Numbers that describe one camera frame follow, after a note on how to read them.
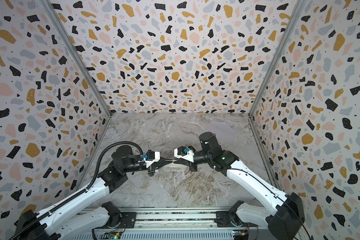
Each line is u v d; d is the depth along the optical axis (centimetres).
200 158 61
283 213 38
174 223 73
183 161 62
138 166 59
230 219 67
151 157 54
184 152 56
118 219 67
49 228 40
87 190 48
